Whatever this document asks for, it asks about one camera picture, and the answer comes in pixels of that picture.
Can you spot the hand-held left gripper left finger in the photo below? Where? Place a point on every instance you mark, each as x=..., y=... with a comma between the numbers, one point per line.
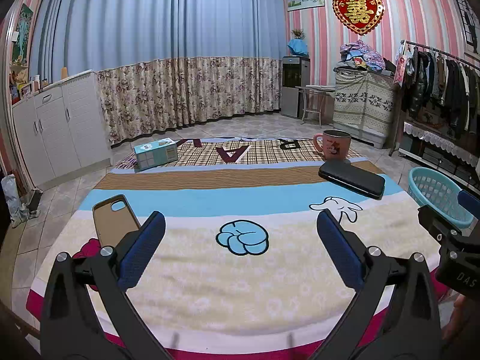
x=144, y=247

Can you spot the white plastic bag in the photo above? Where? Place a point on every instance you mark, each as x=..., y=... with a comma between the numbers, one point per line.
x=13, y=202

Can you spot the small photo frame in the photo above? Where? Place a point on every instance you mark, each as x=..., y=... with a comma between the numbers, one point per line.
x=25, y=89

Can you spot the patterned cloth covered cabinet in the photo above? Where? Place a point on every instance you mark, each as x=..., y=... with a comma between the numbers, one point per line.
x=362, y=108

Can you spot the blue cloth bundle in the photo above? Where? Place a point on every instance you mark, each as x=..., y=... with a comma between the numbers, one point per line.
x=298, y=47

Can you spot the cartoon printed blanket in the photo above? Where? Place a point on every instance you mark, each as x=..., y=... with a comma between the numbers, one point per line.
x=243, y=288

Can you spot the pile of folded clothes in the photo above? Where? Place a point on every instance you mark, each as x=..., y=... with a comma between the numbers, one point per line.
x=362, y=54

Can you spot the plaid blanket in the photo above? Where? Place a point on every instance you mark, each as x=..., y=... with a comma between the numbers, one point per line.
x=262, y=153

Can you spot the grey water dispenser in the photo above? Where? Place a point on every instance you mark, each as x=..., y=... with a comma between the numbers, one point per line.
x=294, y=86

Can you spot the row of hanging clothes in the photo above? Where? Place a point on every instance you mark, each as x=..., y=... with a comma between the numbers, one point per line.
x=442, y=82

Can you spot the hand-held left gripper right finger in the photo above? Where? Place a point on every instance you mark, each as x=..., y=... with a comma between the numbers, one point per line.
x=339, y=247

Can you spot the red heart wall decoration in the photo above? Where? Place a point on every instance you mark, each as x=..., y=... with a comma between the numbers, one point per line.
x=359, y=11

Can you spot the teal plastic basket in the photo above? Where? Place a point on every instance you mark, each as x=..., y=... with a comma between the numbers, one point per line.
x=438, y=195

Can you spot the pink cartoon mug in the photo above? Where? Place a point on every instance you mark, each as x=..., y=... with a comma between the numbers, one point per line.
x=333, y=144

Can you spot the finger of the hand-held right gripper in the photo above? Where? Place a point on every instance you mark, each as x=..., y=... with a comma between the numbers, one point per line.
x=437, y=221
x=468, y=202

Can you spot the small orange container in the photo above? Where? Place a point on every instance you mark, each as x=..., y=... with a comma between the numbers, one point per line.
x=64, y=72

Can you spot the white cabinet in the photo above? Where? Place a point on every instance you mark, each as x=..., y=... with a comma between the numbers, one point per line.
x=63, y=131

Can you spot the brown phone case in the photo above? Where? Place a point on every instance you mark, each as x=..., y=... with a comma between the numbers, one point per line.
x=112, y=221

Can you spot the lace covered low cabinet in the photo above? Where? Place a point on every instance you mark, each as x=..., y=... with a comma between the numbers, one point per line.
x=435, y=138

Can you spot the small folding table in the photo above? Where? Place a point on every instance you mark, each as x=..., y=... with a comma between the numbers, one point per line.
x=317, y=103

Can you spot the white bottle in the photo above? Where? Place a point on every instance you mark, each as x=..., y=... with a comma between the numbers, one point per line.
x=36, y=81

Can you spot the small dried plant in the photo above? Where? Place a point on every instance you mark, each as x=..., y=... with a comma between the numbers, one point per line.
x=298, y=33

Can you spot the metal clothes rack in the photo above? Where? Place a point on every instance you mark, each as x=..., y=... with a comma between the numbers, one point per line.
x=420, y=45

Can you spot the person's right hand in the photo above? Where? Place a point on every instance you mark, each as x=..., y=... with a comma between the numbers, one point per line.
x=457, y=320

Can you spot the small black box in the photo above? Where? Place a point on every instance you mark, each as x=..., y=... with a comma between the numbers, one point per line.
x=34, y=199

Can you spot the teal tissue box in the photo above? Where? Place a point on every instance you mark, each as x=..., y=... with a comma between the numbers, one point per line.
x=155, y=153

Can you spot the green wall poster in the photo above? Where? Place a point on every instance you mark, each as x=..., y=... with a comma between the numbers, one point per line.
x=22, y=33

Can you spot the blue floral curtain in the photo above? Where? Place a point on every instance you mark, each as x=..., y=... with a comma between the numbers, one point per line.
x=168, y=45

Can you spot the black flat case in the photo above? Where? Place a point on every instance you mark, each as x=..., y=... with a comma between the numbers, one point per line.
x=352, y=178

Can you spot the pink hanging bag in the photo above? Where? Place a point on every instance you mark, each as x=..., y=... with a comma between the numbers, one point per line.
x=400, y=69

